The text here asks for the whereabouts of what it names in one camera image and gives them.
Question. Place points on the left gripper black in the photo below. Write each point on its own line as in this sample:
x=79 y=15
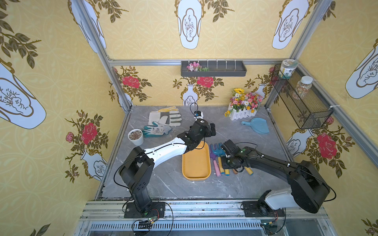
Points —
x=207 y=130

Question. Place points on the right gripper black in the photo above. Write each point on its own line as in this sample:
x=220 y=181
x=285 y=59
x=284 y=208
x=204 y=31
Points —
x=228 y=146

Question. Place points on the purple rake pink handle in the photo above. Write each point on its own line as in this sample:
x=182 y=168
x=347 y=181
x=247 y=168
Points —
x=214 y=160

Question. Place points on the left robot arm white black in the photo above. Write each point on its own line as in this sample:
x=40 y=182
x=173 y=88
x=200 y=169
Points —
x=136 y=171

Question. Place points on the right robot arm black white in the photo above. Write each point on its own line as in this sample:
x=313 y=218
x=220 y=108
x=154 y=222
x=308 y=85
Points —
x=307 y=188

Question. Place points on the yellow plastic storage tray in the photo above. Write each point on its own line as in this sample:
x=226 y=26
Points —
x=196 y=163

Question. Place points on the flowers in white fence planter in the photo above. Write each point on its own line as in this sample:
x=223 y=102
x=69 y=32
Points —
x=243 y=104

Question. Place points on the light blue dustpan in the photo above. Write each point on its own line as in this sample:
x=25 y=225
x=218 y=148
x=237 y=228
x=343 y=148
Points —
x=258 y=125

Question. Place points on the white grey work glove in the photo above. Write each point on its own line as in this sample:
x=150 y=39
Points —
x=166 y=116

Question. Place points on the teal white garden glove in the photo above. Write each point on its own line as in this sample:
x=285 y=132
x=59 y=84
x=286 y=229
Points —
x=156 y=130

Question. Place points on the pink artificial flowers on shelf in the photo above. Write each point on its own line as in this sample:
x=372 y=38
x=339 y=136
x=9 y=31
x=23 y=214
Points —
x=195 y=66

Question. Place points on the white cup with pebbles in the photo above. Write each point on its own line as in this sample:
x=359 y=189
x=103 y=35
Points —
x=136 y=137

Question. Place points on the clear bottle colourful beads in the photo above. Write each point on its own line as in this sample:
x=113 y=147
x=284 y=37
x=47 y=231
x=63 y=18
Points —
x=303 y=86

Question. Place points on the white lidded jar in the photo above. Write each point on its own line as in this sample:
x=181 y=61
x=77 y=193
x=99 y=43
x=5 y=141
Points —
x=288 y=66

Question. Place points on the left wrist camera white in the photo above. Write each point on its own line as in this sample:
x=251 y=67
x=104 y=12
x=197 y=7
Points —
x=198 y=115

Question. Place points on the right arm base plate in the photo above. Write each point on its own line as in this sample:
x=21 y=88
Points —
x=258 y=209

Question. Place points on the grey wall shelf tray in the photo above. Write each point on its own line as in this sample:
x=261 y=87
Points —
x=217 y=68

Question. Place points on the right circuit board with wires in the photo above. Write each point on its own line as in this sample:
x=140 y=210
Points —
x=272 y=228

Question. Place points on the circuit board with wires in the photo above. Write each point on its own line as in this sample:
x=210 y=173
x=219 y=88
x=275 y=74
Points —
x=272 y=228
x=142 y=227

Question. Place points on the black wire mesh basket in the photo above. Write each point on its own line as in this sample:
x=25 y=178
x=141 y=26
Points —
x=300 y=107

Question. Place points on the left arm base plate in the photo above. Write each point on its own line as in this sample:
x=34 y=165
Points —
x=155 y=209

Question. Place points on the left circuit board with wires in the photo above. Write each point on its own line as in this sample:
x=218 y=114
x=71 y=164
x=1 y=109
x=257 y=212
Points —
x=142 y=227

